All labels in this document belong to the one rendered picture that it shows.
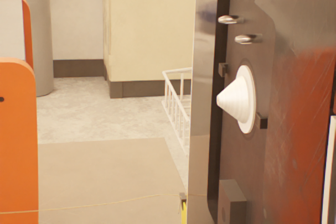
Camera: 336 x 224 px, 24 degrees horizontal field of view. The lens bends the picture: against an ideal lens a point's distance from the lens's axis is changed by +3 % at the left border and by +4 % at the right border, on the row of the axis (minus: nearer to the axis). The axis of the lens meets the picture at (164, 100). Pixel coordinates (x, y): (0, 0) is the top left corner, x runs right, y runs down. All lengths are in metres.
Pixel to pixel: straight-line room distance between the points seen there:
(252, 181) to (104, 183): 0.93
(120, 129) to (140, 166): 1.94
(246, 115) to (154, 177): 0.95
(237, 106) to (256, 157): 0.05
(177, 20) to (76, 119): 0.71
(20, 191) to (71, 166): 0.60
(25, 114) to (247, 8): 0.43
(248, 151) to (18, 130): 0.43
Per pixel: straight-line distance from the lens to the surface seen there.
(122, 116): 3.77
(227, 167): 0.79
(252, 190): 0.71
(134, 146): 1.78
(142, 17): 3.84
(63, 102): 3.95
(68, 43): 4.24
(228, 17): 0.71
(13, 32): 1.16
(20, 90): 1.03
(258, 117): 0.64
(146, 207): 1.53
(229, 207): 0.73
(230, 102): 0.70
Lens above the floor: 1.46
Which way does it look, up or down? 22 degrees down
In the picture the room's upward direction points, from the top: 2 degrees clockwise
